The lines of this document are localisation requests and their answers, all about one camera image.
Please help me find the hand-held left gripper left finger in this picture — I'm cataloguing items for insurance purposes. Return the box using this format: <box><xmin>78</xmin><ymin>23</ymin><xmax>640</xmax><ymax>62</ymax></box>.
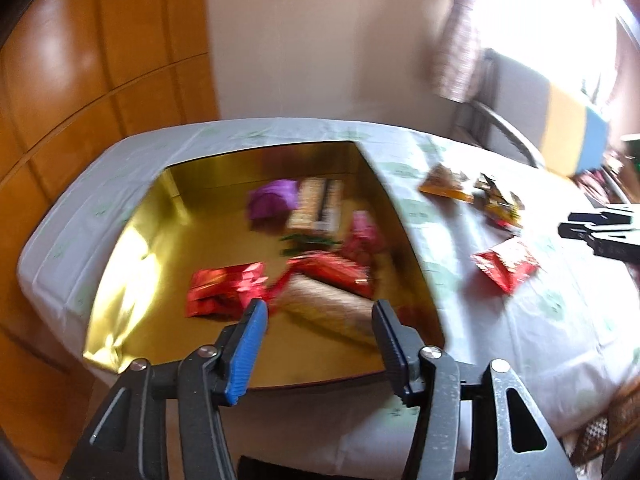
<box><xmin>60</xmin><ymin>298</ymin><xmax>269</xmax><ymax>480</ymax></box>

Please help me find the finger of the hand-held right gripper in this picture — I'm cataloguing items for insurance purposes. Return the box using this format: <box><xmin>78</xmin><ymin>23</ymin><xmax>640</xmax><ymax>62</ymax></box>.
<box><xmin>557</xmin><ymin>222</ymin><xmax>640</xmax><ymax>261</ymax></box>
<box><xmin>567</xmin><ymin>205</ymin><xmax>640</xmax><ymax>228</ymax></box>

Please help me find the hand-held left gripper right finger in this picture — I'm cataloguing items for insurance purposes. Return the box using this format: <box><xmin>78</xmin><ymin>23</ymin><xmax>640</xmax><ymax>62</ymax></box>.
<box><xmin>371</xmin><ymin>299</ymin><xmax>578</xmax><ymax>480</ymax></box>

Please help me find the plain red snack packet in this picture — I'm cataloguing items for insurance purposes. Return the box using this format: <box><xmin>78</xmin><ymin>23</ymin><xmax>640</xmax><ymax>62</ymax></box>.
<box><xmin>185</xmin><ymin>261</ymin><xmax>268</xmax><ymax>320</ymax></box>

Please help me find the beige striped snack packet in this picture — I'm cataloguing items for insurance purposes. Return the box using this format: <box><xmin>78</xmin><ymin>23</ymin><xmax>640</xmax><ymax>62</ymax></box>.
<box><xmin>267</xmin><ymin>272</ymin><xmax>381</xmax><ymax>346</ymax></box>

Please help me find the long red snack stick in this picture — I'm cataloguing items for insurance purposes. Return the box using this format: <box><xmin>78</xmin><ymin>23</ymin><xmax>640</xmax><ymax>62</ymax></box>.
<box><xmin>285</xmin><ymin>252</ymin><xmax>376</xmax><ymax>298</ymax></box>

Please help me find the red floral snack packet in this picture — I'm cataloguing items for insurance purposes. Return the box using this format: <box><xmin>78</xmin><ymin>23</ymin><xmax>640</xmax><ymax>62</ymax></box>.
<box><xmin>471</xmin><ymin>237</ymin><xmax>543</xmax><ymax>295</ymax></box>

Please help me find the dark gold snack packet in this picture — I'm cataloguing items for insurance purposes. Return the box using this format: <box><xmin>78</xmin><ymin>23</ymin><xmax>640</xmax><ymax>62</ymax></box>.
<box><xmin>474</xmin><ymin>172</ymin><xmax>526</xmax><ymax>233</ymax></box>

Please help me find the red white-print snack packet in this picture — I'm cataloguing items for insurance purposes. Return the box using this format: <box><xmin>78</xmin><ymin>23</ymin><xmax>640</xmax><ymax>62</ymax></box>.
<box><xmin>342</xmin><ymin>210</ymin><xmax>388</xmax><ymax>266</ymax></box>

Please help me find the square gold-lined tin box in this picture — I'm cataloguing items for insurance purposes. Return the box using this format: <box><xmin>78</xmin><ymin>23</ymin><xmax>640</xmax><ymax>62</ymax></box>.
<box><xmin>82</xmin><ymin>141</ymin><xmax>446</xmax><ymax>391</ymax></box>

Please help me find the purple snack packet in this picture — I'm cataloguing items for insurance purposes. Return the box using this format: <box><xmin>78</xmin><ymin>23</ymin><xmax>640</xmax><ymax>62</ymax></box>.
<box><xmin>247</xmin><ymin>178</ymin><xmax>301</xmax><ymax>221</ymax></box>

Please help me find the long cream cracker packet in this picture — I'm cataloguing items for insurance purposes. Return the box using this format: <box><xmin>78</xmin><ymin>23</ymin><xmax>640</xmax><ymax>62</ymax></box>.
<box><xmin>280</xmin><ymin>177</ymin><xmax>347</xmax><ymax>257</ymax></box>

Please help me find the orange yellow snack packet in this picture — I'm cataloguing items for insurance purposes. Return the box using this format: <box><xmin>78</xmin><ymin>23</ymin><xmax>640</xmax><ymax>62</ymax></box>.
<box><xmin>419</xmin><ymin>163</ymin><xmax>476</xmax><ymax>204</ymax></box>

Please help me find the red patterned cloth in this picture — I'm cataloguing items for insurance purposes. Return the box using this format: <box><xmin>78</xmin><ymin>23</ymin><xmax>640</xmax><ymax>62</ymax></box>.
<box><xmin>575</xmin><ymin>160</ymin><xmax>626</xmax><ymax>201</ymax></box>

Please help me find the white green-print tablecloth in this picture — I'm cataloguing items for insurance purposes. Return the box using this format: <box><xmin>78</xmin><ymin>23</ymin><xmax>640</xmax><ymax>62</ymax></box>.
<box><xmin>17</xmin><ymin>117</ymin><xmax>640</xmax><ymax>480</ymax></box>

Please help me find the grey yellow blue armchair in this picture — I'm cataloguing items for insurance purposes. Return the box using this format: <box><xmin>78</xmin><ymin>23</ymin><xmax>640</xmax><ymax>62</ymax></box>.
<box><xmin>452</xmin><ymin>47</ymin><xmax>613</xmax><ymax>178</ymax></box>

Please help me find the brown chequered cushion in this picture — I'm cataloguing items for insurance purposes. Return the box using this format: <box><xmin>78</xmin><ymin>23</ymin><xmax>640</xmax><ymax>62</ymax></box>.
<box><xmin>562</xmin><ymin>380</ymin><xmax>640</xmax><ymax>468</ymax></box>

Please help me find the bright window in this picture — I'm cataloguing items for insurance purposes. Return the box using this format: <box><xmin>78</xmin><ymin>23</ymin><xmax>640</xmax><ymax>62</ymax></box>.
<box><xmin>470</xmin><ymin>0</ymin><xmax>640</xmax><ymax>111</ymax></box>

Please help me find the pale checked curtain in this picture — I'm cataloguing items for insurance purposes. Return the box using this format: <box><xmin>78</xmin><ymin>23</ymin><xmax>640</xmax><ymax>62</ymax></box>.
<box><xmin>432</xmin><ymin>0</ymin><xmax>488</xmax><ymax>103</ymax></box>

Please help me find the orange wooden wardrobe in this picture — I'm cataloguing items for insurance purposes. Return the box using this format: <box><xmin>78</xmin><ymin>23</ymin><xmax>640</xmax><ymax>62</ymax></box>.
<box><xmin>0</xmin><ymin>0</ymin><xmax>221</xmax><ymax>466</ymax></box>

